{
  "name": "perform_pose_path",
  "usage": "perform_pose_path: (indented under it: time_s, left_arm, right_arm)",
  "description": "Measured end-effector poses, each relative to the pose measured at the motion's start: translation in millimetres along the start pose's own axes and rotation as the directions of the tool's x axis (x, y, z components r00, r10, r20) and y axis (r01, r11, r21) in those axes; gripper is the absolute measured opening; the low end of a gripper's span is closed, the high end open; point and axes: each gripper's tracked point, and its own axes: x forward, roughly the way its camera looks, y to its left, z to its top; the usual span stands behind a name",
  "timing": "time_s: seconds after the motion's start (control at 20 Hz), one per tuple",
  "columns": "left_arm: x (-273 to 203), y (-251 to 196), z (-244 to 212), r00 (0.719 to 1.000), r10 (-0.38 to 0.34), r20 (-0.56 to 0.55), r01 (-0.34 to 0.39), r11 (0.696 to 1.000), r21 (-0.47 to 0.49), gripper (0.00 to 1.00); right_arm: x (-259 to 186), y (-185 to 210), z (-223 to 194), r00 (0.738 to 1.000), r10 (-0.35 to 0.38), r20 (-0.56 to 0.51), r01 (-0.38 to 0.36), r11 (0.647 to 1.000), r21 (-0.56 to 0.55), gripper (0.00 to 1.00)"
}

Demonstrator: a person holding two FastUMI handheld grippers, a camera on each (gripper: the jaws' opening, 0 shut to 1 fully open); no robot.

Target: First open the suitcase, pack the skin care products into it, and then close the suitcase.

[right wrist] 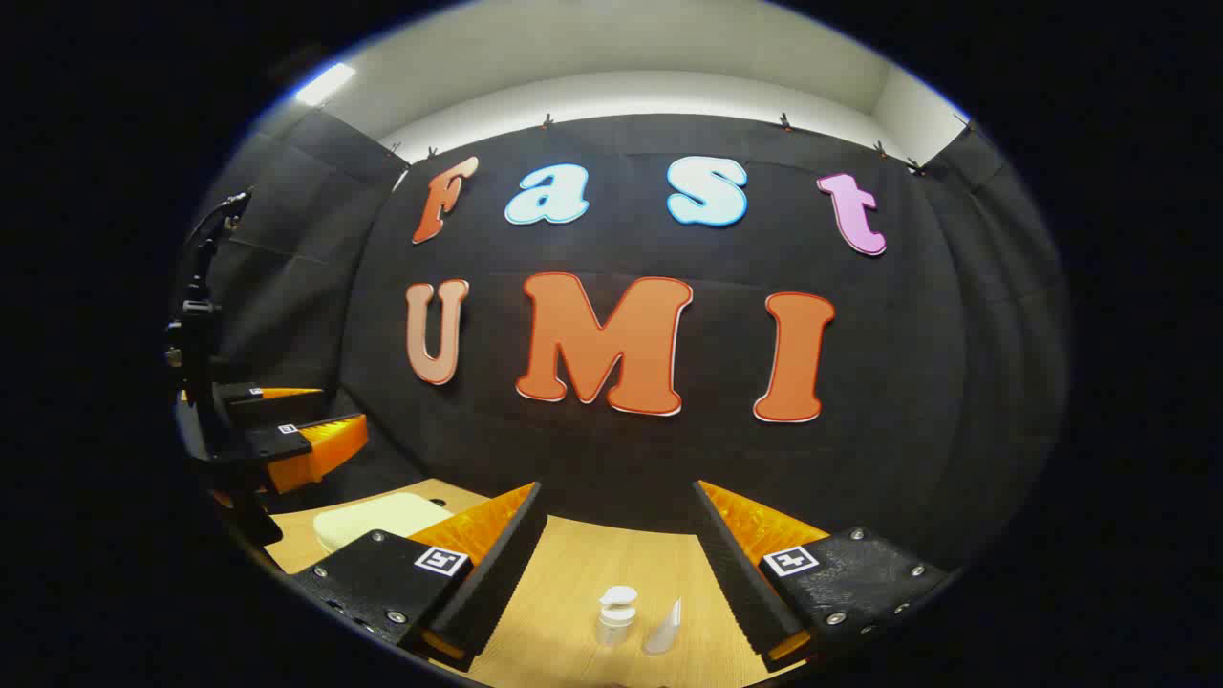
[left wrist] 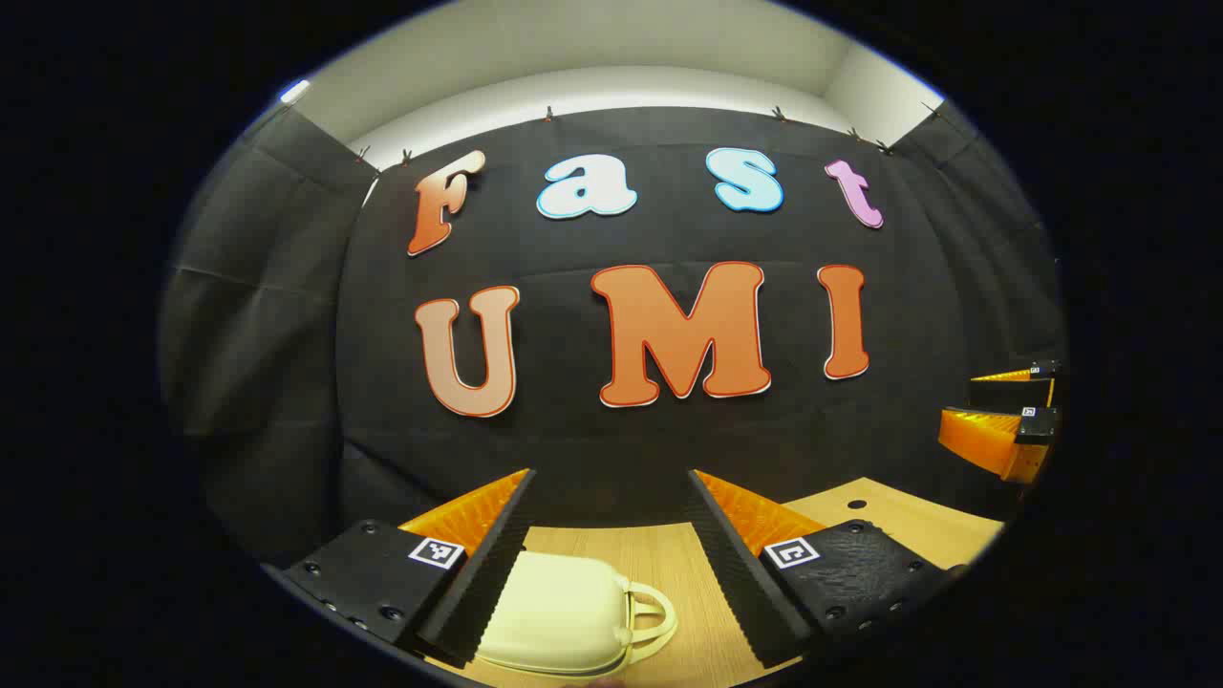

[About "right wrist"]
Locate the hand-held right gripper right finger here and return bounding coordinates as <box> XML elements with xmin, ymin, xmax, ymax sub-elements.
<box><xmin>690</xmin><ymin>480</ymin><xmax>955</xmax><ymax>672</ymax></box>

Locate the ceiling light panel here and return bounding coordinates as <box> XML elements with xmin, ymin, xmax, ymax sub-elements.
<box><xmin>294</xmin><ymin>62</ymin><xmax>356</xmax><ymax>108</ymax></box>

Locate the white squeeze tube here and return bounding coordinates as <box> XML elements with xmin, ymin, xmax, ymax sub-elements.
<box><xmin>643</xmin><ymin>598</ymin><xmax>683</xmax><ymax>656</ymax></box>

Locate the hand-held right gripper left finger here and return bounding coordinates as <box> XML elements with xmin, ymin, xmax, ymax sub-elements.
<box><xmin>290</xmin><ymin>481</ymin><xmax>550</xmax><ymax>673</ymax></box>

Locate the white pump bottle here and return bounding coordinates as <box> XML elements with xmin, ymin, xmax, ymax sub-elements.
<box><xmin>594</xmin><ymin>585</ymin><xmax>639</xmax><ymax>648</ymax></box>

